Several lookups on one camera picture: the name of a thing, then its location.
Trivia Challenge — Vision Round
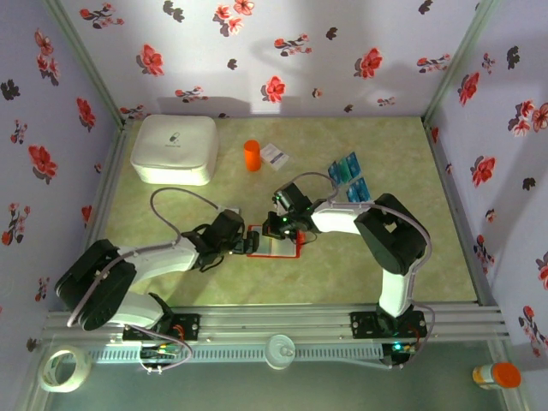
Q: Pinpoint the aluminium frame post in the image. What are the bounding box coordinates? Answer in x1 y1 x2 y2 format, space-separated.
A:
421 0 502 125
41 0 128 129

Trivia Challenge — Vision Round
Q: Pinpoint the white paper packet blue print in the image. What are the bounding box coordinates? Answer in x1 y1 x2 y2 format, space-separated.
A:
259 143 290 172

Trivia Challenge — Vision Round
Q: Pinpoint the orange pill bottle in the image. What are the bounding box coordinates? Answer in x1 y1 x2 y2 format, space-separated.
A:
243 139 262 173

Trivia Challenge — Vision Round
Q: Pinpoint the orange-capped yellow bottle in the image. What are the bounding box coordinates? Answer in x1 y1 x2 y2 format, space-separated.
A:
472 361 523 391

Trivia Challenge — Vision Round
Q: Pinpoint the white zip case pill print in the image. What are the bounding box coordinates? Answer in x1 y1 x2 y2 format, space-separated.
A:
129 113 220 187

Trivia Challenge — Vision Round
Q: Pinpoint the red card holder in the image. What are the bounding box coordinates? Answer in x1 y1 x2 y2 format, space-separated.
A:
246 222 307 261

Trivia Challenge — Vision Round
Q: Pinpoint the clear tape roll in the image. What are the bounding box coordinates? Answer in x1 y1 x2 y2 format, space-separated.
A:
37 344 92 394

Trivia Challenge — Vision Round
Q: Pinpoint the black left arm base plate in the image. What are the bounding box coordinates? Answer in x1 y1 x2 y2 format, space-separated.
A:
122 313 201 343

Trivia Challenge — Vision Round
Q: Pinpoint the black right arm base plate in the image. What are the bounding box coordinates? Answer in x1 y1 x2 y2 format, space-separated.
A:
349 311 428 340

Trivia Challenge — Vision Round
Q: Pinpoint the white slotted cable duct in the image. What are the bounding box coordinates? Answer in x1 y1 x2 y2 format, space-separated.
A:
87 343 385 364

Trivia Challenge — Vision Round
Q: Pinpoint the aluminium table side rail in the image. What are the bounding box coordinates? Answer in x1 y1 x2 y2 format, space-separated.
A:
422 117 493 307
63 122 132 312

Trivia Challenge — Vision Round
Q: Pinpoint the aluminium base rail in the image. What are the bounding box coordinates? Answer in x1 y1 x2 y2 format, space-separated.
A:
41 304 511 343

